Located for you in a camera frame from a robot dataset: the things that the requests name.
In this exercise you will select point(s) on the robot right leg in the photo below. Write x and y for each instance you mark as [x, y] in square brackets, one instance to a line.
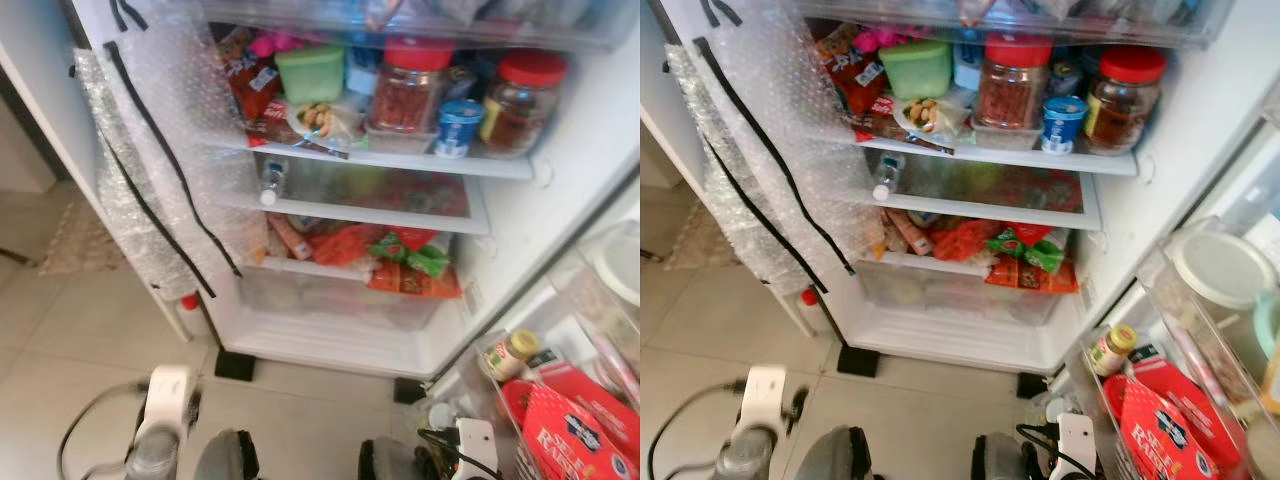
[1003, 460]

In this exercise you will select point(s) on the red-lidded jar with red contents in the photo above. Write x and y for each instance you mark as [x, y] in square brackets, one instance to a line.
[1012, 88]
[412, 90]

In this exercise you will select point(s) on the white tub with blue label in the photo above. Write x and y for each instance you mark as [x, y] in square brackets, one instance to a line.
[362, 72]
[967, 68]

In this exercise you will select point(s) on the pale green cup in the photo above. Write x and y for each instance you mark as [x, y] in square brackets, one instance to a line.
[1270, 325]

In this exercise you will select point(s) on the jar with yellow lid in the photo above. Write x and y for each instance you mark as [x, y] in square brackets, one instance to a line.
[1112, 350]
[510, 355]

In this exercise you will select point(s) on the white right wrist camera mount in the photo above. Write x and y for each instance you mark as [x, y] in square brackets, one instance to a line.
[478, 450]
[1077, 445]

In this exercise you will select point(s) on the clear plastic food box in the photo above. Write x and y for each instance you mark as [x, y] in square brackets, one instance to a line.
[1000, 138]
[395, 143]

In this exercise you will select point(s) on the black tape strip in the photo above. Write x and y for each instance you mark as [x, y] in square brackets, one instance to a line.
[790, 170]
[172, 160]
[175, 245]
[760, 210]

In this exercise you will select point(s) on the red-lidded jar with dark contents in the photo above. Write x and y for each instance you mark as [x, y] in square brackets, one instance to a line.
[1125, 100]
[525, 105]

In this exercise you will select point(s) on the robot leg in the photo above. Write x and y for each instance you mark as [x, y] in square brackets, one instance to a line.
[225, 458]
[832, 455]
[1003, 460]

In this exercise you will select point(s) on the container with white lid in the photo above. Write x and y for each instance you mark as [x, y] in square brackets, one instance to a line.
[620, 268]
[1220, 268]

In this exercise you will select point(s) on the pink package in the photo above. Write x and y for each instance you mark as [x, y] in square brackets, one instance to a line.
[275, 44]
[875, 40]

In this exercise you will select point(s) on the black packet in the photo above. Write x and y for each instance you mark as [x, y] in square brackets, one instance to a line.
[543, 360]
[1147, 354]

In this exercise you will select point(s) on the bubble wrap sheet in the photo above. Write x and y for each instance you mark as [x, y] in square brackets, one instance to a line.
[760, 100]
[150, 110]

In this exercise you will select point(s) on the red snack packet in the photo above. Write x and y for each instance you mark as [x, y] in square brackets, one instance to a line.
[250, 85]
[855, 75]

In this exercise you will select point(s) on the clear bottle with red cap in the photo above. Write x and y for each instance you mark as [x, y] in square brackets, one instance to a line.
[810, 312]
[189, 315]

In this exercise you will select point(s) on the orange and red packet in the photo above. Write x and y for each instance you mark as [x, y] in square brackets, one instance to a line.
[1035, 278]
[415, 283]

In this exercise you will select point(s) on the robot left leg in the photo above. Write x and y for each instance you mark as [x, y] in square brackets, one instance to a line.
[225, 458]
[832, 455]

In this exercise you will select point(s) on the green plastic container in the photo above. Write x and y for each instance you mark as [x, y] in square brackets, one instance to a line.
[310, 72]
[916, 70]

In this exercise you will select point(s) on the red bag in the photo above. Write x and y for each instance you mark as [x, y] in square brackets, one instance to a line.
[345, 245]
[962, 240]

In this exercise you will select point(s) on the green packet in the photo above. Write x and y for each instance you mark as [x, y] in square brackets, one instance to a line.
[415, 255]
[1030, 250]

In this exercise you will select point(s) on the clear plastic fridge drawer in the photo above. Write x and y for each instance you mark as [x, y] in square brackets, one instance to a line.
[330, 300]
[950, 295]

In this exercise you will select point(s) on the blue and white can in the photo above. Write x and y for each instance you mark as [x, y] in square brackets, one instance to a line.
[460, 128]
[1063, 124]

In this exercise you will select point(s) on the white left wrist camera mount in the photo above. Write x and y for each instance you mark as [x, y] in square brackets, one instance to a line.
[168, 395]
[765, 395]

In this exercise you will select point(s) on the water bottle with white cap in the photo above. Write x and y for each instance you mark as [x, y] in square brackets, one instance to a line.
[273, 185]
[886, 178]

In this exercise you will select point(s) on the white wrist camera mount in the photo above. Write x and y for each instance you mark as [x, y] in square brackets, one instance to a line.
[478, 450]
[1077, 445]
[765, 395]
[168, 395]

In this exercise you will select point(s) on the dark grey fridge door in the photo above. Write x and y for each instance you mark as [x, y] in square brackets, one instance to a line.
[1200, 200]
[520, 310]

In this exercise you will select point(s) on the flat red package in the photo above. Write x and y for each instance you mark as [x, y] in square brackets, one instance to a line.
[410, 192]
[1030, 190]

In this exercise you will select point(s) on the white fridge shelf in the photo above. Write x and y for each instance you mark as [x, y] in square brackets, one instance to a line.
[450, 165]
[1050, 160]

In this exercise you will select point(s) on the red raisin box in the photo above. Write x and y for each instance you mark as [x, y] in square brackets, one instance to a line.
[1165, 435]
[575, 440]

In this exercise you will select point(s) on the clear door shelf bin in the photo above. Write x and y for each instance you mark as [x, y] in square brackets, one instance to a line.
[480, 400]
[1085, 400]
[580, 290]
[1165, 300]

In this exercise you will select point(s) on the black fridge foot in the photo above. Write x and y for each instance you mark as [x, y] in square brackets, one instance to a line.
[1032, 385]
[858, 361]
[409, 391]
[235, 366]

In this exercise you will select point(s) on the beige woven rug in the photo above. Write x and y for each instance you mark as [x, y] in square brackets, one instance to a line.
[75, 240]
[700, 238]

